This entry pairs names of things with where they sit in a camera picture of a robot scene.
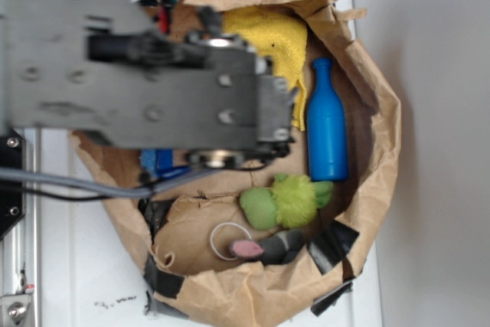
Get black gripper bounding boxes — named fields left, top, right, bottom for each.
left=183, top=31, right=296, bottom=170

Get blue sponge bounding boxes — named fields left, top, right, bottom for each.
left=139, top=149, right=174, bottom=176

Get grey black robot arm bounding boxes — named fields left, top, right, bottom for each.
left=1, top=0, right=294, bottom=169

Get blue plastic bottle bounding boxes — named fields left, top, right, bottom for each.
left=306, top=57, right=348, bottom=181

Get yellow cloth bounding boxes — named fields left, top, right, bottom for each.
left=223, top=6, right=308, bottom=131

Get green plush toy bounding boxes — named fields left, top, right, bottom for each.
left=239, top=173, right=334, bottom=231

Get brown paper bag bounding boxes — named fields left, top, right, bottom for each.
left=68, top=0, right=403, bottom=327

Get grey plush mouse toy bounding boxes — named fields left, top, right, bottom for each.
left=229, top=229, right=305, bottom=265

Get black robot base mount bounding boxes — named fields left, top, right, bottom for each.
left=1, top=129, right=25, bottom=240

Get aluminium rail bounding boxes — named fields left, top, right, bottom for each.
left=1, top=129, right=41, bottom=326

